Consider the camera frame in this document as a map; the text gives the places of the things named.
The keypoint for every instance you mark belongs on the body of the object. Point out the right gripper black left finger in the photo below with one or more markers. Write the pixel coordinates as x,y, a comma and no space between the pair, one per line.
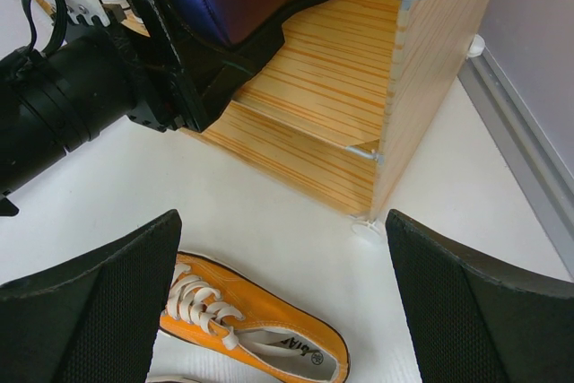
93,318

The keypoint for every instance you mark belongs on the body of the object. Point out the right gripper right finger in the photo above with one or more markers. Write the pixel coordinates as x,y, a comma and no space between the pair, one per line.
475,318

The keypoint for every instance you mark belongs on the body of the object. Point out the wooden two-shelf shoe cabinet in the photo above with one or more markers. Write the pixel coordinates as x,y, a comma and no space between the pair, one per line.
338,111

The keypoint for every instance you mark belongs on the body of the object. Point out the orange canvas sneaker upper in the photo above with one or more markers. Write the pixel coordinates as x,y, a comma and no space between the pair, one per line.
211,305

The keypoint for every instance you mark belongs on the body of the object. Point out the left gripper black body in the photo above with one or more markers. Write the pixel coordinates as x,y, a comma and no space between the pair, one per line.
162,57

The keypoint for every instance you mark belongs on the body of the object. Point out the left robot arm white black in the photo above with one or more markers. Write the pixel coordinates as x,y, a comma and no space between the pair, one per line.
57,98

